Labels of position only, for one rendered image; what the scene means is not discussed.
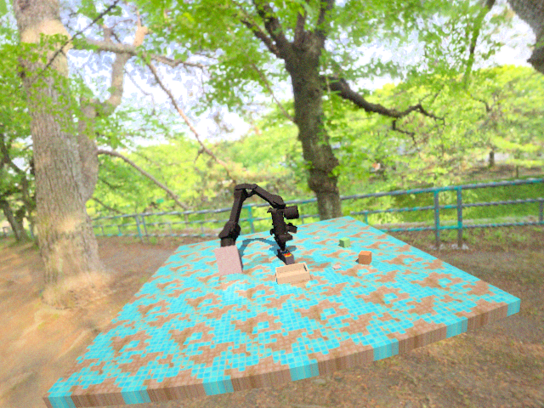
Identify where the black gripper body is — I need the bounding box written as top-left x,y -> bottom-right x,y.
269,220 -> 293,243

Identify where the small green cube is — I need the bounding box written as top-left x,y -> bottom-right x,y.
339,237 -> 350,248

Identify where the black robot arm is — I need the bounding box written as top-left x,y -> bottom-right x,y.
218,183 -> 299,247

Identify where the orange cube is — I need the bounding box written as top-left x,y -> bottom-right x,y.
359,251 -> 372,265

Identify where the beige shallow tray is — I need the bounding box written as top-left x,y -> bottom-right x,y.
275,263 -> 310,285

